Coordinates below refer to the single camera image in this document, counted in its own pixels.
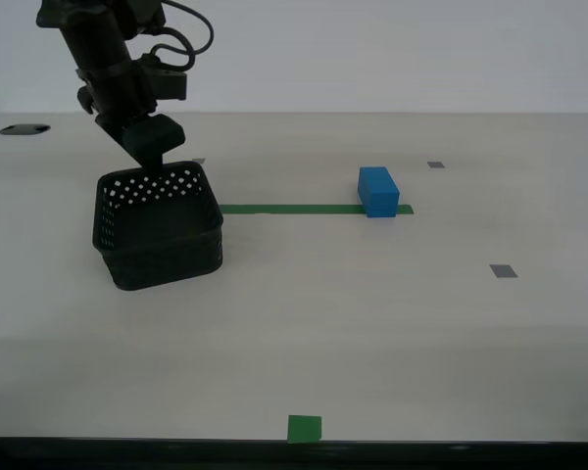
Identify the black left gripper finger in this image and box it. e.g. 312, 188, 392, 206
122, 115, 186, 173
95, 117, 146, 168

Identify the black perforated plastic basket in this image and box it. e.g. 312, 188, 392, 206
91, 160, 225, 293

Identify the green tape strip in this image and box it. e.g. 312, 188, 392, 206
219, 204, 416, 216

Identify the green tape square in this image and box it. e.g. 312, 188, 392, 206
286, 414, 323, 445

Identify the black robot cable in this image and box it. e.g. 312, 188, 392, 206
146, 26, 197, 74
160, 0, 216, 56

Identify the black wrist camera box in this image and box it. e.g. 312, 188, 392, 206
136, 53, 189, 102

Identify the black table cable grommet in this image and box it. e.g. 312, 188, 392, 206
0, 123, 51, 136

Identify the blue rectangular block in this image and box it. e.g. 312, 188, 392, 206
356, 165, 402, 218

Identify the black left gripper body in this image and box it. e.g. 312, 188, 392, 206
75, 59, 158, 130

